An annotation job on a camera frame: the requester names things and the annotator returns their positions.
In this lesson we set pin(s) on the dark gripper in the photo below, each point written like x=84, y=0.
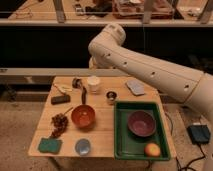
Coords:
x=77, y=83

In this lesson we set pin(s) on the dark handled brush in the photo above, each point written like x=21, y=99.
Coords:
x=84, y=96

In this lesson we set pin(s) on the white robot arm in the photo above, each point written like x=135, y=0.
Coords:
x=193, y=88

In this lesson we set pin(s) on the orange bowl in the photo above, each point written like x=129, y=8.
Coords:
x=83, y=116

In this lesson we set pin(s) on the purple bowl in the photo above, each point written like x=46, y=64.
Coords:
x=141, y=123

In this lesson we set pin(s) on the pale yellow banana toy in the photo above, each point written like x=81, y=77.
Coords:
x=63, y=88

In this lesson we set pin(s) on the white cup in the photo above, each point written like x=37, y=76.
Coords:
x=93, y=84

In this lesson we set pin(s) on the small metal cup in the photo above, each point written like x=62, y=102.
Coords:
x=111, y=96

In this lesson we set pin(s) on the bunch of dark grapes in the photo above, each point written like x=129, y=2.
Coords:
x=60, y=123

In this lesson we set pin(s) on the green sponge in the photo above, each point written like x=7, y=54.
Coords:
x=49, y=145

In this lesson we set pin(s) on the green plastic tray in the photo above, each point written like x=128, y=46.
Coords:
x=128, y=146

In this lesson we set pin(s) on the red yellow apple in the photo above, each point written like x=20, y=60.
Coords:
x=152, y=150

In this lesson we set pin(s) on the black foot pedal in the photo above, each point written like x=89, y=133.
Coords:
x=199, y=134

